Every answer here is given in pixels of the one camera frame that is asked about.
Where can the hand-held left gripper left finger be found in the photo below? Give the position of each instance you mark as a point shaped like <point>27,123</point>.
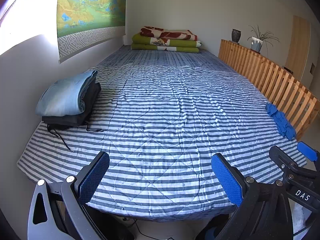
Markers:
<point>93,177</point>

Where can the folded red floral blanket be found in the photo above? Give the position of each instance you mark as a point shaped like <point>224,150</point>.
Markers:
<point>170,33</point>

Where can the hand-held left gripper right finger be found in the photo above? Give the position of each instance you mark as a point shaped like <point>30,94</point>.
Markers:
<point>227,180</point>

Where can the wooden door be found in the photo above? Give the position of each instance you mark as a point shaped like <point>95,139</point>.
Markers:
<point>298,47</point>

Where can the striped bed blanket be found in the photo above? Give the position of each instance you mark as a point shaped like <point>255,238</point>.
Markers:
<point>165,110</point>

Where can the blue shorts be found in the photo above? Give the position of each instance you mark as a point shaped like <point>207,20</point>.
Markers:
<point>281,121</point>

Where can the folded black garment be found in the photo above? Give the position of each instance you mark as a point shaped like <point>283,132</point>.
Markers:
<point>75,120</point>

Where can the potted plant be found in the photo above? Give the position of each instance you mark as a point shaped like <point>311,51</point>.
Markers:
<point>258,41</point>

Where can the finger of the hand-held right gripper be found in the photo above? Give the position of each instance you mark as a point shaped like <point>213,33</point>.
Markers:
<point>307,150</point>
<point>280,156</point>

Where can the landscape wall poster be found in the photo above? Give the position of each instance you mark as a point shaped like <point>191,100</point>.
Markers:
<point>87,7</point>

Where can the folded light blue garment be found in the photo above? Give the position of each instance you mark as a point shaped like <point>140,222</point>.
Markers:
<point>65,96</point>

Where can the wooden slatted bed rail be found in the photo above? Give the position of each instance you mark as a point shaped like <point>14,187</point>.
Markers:
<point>272,80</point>

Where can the person's right hand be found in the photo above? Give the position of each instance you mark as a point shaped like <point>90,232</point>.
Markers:
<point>301,220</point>

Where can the dark vase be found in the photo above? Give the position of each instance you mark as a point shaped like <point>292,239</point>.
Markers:
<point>235,35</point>

